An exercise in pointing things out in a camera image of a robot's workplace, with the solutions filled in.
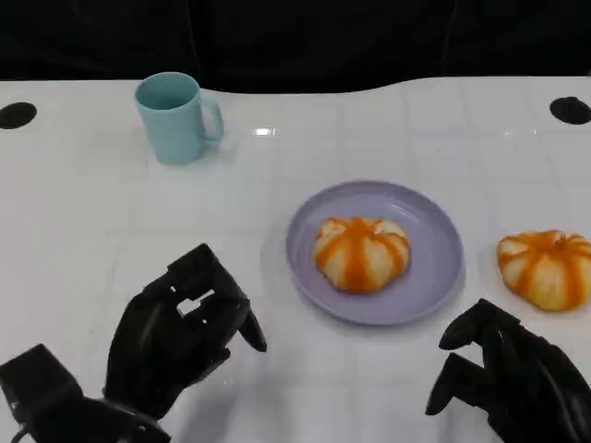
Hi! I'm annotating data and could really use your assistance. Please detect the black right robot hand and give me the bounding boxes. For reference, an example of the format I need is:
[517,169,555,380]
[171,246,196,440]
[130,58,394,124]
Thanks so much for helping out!
[424,297,591,443]

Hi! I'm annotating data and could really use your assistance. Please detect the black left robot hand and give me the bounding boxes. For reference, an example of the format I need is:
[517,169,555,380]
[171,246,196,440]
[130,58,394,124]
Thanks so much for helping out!
[102,243,268,421]

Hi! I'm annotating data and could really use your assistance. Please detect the orange white toy bread roll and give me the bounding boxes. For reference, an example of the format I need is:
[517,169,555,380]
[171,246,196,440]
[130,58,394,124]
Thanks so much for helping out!
[314,215,412,294]
[496,229,591,312]

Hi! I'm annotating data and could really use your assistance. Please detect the lilac plate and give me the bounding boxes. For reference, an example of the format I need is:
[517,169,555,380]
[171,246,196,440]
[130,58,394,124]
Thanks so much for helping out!
[284,179,464,328]

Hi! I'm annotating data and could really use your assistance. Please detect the pale green mug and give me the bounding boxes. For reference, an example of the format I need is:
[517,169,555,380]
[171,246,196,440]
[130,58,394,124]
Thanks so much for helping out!
[133,71,225,165]

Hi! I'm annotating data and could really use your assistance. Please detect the black oval table grommet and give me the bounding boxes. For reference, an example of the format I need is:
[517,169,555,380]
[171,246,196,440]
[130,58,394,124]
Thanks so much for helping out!
[0,102,38,130]
[549,95,591,126]

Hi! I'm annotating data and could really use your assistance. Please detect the black draped cloth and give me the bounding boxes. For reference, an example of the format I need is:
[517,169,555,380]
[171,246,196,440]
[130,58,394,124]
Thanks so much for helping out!
[0,0,591,93]

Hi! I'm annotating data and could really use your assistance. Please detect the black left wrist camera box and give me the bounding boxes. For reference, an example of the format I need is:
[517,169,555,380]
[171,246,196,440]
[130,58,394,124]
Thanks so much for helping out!
[0,343,87,435]

